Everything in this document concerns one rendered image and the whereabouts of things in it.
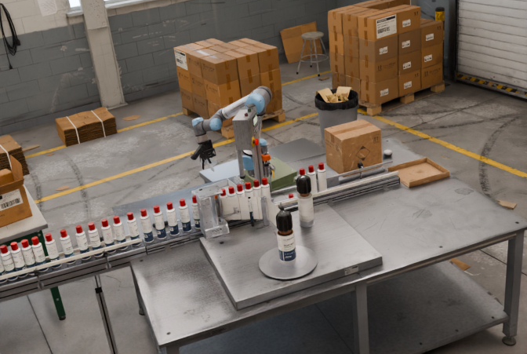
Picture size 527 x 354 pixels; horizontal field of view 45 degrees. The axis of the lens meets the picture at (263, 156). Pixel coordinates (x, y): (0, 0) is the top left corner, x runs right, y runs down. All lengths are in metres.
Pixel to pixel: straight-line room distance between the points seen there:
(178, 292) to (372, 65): 4.67
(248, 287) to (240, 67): 4.32
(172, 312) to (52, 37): 6.02
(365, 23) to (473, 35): 1.59
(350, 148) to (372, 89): 3.38
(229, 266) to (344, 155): 1.23
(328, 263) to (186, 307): 0.75
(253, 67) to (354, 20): 1.28
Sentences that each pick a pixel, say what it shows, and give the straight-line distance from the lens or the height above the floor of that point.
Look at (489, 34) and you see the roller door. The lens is 8.18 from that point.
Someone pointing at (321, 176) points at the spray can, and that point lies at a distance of 3.91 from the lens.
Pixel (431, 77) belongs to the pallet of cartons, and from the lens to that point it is 8.11.
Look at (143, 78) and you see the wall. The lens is 9.20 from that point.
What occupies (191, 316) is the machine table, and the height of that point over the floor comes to 0.83.
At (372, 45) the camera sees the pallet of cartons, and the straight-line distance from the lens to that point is 7.36.
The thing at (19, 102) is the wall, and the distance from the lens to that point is 8.83.
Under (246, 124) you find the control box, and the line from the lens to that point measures 3.61.
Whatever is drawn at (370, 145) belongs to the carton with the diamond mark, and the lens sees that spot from 4.26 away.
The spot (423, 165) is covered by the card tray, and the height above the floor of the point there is 0.83.
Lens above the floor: 2.73
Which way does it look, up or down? 24 degrees down
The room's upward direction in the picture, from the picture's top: 6 degrees counter-clockwise
